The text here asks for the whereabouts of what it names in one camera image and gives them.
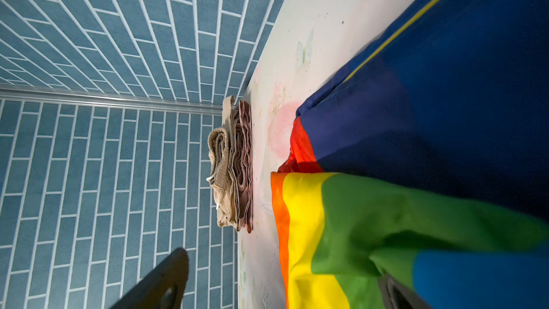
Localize red shorts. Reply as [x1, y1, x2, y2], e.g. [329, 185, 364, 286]
[271, 0, 548, 308]

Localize aluminium left corner post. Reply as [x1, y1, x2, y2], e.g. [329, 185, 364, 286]
[1, 84, 222, 115]

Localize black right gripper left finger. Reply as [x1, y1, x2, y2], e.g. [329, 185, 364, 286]
[112, 247, 190, 309]

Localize beige shorts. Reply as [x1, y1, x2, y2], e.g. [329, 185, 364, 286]
[207, 96, 240, 231]

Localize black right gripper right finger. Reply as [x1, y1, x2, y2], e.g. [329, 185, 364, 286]
[378, 273, 433, 309]

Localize pink shorts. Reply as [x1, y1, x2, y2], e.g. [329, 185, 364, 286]
[234, 100, 253, 233]

